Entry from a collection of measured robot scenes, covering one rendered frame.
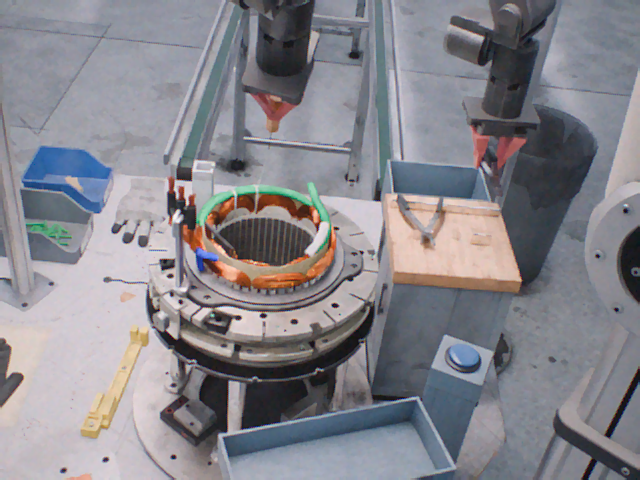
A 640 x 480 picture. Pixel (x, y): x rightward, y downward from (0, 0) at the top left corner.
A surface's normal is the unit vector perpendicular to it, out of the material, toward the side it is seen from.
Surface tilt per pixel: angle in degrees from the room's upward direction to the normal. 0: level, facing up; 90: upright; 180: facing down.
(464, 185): 90
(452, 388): 90
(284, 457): 0
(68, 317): 0
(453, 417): 90
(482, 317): 90
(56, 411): 0
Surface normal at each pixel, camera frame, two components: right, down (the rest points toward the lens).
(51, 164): -0.03, 0.57
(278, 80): 0.11, -0.50
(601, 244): -0.64, 0.42
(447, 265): 0.10, -0.79
